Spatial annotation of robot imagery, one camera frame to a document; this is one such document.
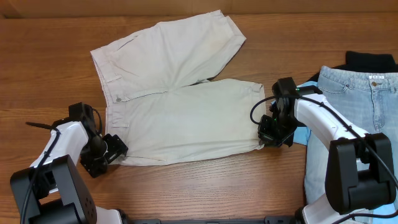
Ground beige cotton shorts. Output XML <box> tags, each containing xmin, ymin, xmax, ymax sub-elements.
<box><xmin>91</xmin><ymin>11</ymin><xmax>265</xmax><ymax>166</ymax></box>

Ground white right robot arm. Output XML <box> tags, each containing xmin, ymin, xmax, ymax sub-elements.
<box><xmin>257</xmin><ymin>77</ymin><xmax>397</xmax><ymax>223</ymax></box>

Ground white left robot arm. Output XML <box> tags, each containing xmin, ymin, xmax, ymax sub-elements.
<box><xmin>10</xmin><ymin>102</ymin><xmax>129</xmax><ymax>224</ymax></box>

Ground light blue t-shirt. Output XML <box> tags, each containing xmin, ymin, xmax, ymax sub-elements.
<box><xmin>271</xmin><ymin>77</ymin><xmax>318</xmax><ymax>146</ymax></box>

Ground light blue denim jeans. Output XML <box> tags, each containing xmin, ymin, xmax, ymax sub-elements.
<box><xmin>304</xmin><ymin>66</ymin><xmax>397</xmax><ymax>204</ymax></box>

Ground black garment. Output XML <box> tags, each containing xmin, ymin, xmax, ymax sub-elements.
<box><xmin>308</xmin><ymin>51</ymin><xmax>397</xmax><ymax>83</ymax></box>

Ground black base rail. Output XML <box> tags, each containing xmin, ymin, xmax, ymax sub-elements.
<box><xmin>129</xmin><ymin>216</ymin><xmax>300</xmax><ymax>224</ymax></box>

